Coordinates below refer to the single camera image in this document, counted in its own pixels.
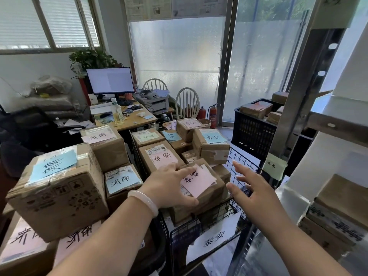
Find person's right hand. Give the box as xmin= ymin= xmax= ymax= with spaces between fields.
xmin=226 ymin=161 xmax=278 ymax=218

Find person's left hand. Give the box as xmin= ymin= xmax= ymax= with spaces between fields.
xmin=141 ymin=162 xmax=199 ymax=209

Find person's left forearm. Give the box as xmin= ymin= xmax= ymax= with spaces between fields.
xmin=47 ymin=195 xmax=157 ymax=276

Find person's right forearm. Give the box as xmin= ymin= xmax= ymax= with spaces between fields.
xmin=247 ymin=198 xmax=352 ymax=276

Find small plain cardboard box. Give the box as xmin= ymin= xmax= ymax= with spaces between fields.
xmin=211 ymin=164 xmax=232 ymax=185
xmin=181 ymin=149 xmax=198 ymax=164

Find cardboard box loose pink label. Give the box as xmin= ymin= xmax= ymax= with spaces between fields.
xmin=168 ymin=158 xmax=227 ymax=225

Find white paper sign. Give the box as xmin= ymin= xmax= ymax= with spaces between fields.
xmin=186 ymin=211 xmax=242 ymax=265

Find green sticky note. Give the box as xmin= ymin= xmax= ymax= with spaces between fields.
xmin=262 ymin=153 xmax=288 ymax=181

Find taped box with blue label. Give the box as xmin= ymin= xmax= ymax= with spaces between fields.
xmin=192 ymin=128 xmax=231 ymax=165

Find long box with pink label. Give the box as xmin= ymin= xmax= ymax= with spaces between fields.
xmin=138 ymin=140 xmax=186 ymax=176

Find black plastic crate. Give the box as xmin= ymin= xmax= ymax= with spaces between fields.
xmin=231 ymin=98 xmax=289 ymax=162

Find cardboard box with blue label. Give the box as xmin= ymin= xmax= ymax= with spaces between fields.
xmin=160 ymin=129 xmax=193 ymax=154

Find small box with blue label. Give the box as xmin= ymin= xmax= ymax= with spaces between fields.
xmin=104 ymin=164 xmax=144 ymax=214

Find small cardboard box pink label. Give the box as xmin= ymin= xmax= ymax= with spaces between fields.
xmin=176 ymin=118 xmax=206 ymax=143

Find cardboard box with green label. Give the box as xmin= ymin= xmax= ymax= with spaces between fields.
xmin=131 ymin=128 xmax=166 ymax=149

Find small brown parcel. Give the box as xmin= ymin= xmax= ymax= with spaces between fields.
xmin=271 ymin=91 xmax=289 ymax=105
xmin=266 ymin=111 xmax=282 ymax=126

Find brown parcel with red label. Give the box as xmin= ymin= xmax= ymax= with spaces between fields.
xmin=239 ymin=100 xmax=274 ymax=120

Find cardboard box with pink label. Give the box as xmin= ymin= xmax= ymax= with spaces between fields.
xmin=80 ymin=125 xmax=130 ymax=173

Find wooden office desk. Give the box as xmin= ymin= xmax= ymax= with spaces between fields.
xmin=89 ymin=100 xmax=159 ymax=133

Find white spindle back chair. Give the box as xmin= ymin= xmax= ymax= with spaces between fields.
xmin=142 ymin=78 xmax=169 ymax=92
xmin=174 ymin=87 xmax=200 ymax=120

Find white office printer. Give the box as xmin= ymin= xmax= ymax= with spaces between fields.
xmin=135 ymin=89 xmax=170 ymax=114

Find cardboard box with striped tape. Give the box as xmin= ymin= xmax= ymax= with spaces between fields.
xmin=297 ymin=173 xmax=368 ymax=262

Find plastic bottle yellow drink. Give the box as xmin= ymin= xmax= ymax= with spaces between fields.
xmin=111 ymin=97 xmax=125 ymax=126

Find flat box with pink sheet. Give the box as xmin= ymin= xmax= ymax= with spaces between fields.
xmin=53 ymin=221 xmax=103 ymax=268
xmin=0 ymin=212 xmax=58 ymax=276

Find large printed cardboard box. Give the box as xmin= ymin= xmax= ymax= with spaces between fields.
xmin=6 ymin=143 xmax=110 ymax=243

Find metal shelf rack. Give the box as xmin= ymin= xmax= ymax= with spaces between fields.
xmin=236 ymin=0 xmax=368 ymax=276

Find computer monitor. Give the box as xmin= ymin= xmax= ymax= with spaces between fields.
xmin=86 ymin=67 xmax=136 ymax=97

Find black office chair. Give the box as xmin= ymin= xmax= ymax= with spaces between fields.
xmin=0 ymin=106 xmax=87 ymax=179

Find pile of filled plastic bags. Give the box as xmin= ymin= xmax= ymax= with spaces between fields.
xmin=28 ymin=75 xmax=76 ymax=119

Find green potted plant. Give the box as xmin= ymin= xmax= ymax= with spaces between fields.
xmin=68 ymin=48 xmax=118 ymax=76

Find newspaper sheets on glass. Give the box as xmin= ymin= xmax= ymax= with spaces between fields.
xmin=123 ymin=0 xmax=228 ymax=22

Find pale paper shelf label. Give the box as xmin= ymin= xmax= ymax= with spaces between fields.
xmin=312 ymin=0 xmax=362 ymax=29

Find window with blinds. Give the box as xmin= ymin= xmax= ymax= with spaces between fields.
xmin=0 ymin=0 xmax=104 ymax=55

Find black wire cage cart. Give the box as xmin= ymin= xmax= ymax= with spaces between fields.
xmin=128 ymin=117 xmax=261 ymax=276

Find white jade bracelet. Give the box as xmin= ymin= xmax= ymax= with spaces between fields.
xmin=127 ymin=190 xmax=159 ymax=218

